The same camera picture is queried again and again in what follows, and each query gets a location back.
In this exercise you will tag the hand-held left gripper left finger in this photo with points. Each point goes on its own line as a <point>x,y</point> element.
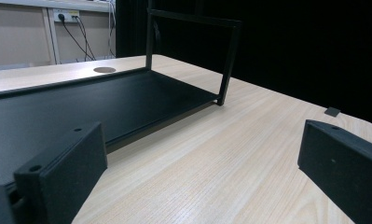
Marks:
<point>62,177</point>

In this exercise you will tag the white wall socket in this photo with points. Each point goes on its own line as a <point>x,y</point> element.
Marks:
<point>69,14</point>

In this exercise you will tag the white wall conduit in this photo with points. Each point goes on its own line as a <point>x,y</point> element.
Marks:
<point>51,37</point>

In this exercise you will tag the black curtain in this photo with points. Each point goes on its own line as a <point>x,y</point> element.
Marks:
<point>298,46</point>

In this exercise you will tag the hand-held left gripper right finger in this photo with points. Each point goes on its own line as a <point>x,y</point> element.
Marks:
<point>345,168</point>

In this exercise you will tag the small dark square pad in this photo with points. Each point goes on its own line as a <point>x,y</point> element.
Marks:
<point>332,111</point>

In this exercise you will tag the black metal shelf rack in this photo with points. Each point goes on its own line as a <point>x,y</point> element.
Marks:
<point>81,102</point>

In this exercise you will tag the round desk grommet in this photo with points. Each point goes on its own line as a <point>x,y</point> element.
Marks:
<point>104,69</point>

